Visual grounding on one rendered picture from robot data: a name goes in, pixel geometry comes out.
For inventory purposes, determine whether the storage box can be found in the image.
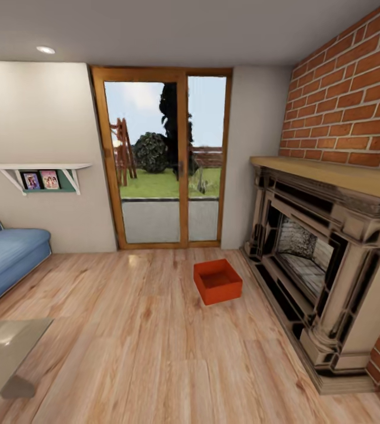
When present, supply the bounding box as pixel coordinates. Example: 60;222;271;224
194;259;243;306

